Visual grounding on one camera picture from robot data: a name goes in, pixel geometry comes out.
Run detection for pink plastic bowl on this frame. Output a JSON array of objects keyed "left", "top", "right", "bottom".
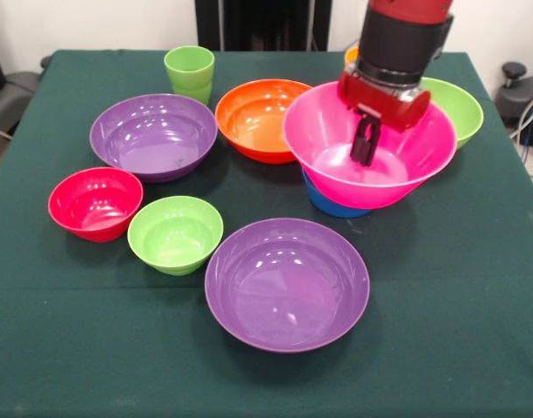
[{"left": 282, "top": 80, "right": 459, "bottom": 210}]

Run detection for orange plastic cup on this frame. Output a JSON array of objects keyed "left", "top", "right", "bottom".
[{"left": 343, "top": 45, "right": 361, "bottom": 70}]

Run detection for purple plastic bowl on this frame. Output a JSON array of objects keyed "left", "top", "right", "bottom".
[
  {"left": 204, "top": 218, "right": 371, "bottom": 354},
  {"left": 89, "top": 93, "right": 219, "bottom": 184}
]

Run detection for large green plastic bowl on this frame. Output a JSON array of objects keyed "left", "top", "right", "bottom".
[{"left": 420, "top": 77, "right": 485, "bottom": 151}]

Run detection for black chair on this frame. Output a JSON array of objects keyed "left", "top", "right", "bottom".
[{"left": 0, "top": 30, "right": 53, "bottom": 140}]

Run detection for dark green tablecloth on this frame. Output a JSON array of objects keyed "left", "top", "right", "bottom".
[{"left": 0, "top": 49, "right": 533, "bottom": 418}]

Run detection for blue plastic bowl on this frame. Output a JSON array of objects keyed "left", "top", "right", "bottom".
[{"left": 301, "top": 167, "right": 373, "bottom": 219}]

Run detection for black cabinet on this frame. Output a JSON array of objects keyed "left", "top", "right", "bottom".
[{"left": 194, "top": 0, "right": 333, "bottom": 52}]

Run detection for orange plastic bowl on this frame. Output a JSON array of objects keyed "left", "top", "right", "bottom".
[{"left": 214, "top": 78, "right": 314, "bottom": 165}]

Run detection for green plastic cup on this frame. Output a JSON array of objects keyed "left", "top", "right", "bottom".
[{"left": 163, "top": 45, "right": 216, "bottom": 106}]

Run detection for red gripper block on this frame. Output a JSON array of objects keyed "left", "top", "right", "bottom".
[{"left": 338, "top": 69, "right": 432, "bottom": 168}]

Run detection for red plastic bowl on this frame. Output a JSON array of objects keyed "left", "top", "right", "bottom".
[{"left": 47, "top": 166, "right": 145, "bottom": 243}]

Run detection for blue and white cables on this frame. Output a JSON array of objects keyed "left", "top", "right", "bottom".
[{"left": 509, "top": 89, "right": 533, "bottom": 149}]

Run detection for small green plastic bowl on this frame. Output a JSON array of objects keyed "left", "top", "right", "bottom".
[{"left": 126, "top": 195, "right": 225, "bottom": 277}]

